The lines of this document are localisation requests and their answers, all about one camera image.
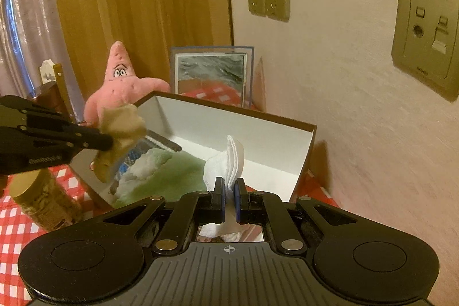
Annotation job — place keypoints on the pink starfish plush toy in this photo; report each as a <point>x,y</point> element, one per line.
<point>118,87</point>

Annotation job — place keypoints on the framed picture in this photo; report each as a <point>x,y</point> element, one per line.
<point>211,69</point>

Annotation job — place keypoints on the brown metal canister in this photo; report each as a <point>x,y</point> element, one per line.
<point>48,94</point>

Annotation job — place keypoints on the pale grey-green towel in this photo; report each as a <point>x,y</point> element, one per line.
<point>172,173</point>

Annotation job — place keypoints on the white wooden chair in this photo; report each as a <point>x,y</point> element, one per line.
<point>46,71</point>

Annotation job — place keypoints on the beige cloth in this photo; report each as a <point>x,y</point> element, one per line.
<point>122,119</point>

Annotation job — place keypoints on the red white checked tablecloth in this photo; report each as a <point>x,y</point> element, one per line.
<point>10,230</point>

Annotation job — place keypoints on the beige wall port panel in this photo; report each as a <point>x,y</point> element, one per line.
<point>426,37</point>

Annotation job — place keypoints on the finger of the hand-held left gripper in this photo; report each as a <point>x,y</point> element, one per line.
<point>53,116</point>
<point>93,143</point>

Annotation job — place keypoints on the cashew jar with gold lid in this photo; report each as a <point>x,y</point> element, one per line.
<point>39,198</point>

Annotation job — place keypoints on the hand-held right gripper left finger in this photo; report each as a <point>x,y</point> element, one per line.
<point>222,198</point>

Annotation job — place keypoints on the sheer patterned curtain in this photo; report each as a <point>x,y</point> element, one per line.
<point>28,22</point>

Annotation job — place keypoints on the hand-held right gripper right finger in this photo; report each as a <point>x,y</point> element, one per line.
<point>236,202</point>

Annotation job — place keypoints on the brown cardboard box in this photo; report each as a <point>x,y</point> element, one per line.
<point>251,134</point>

